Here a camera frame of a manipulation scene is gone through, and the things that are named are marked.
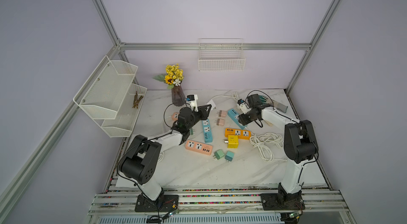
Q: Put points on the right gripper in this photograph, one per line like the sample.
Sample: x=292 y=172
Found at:
x=244 y=120

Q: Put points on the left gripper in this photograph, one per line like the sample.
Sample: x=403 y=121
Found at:
x=202 y=111

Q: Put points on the pink power strip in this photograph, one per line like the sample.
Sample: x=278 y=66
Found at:
x=175 y=116
x=198 y=147

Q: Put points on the orange power strip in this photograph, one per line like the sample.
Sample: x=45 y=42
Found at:
x=241 y=134

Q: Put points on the pink power strip front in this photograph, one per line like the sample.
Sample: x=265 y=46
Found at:
x=198 y=147

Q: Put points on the pink usb charger plug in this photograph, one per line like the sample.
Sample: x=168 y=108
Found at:
x=222 y=113

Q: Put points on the yellow charger plug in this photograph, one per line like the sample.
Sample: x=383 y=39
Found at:
x=232 y=141

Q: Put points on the green charger plug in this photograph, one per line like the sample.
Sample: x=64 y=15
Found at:
x=219 y=154

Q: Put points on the teal charger plug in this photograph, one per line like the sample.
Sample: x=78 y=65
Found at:
x=229 y=156

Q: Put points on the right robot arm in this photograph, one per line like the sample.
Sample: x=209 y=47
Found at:
x=300 y=144

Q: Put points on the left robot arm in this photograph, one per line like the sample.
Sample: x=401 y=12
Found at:
x=139 y=162

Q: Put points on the purple ribbed glass vase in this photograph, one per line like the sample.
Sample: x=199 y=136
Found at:
x=178 y=96

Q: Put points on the yellow artificial flowers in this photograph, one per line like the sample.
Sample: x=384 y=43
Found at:
x=173 y=76

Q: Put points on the wooden clothespins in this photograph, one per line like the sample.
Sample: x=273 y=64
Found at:
x=137 y=100

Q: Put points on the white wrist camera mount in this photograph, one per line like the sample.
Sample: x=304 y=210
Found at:
x=191 y=101

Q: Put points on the white wire wall basket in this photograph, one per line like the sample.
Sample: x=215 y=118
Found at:
x=216 y=54

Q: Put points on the white mesh wall shelf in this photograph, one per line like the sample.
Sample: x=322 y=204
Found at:
x=107 y=97

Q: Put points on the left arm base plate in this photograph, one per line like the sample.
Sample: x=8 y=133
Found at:
x=164 y=203

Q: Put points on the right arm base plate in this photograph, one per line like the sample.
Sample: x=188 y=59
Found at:
x=281 y=201

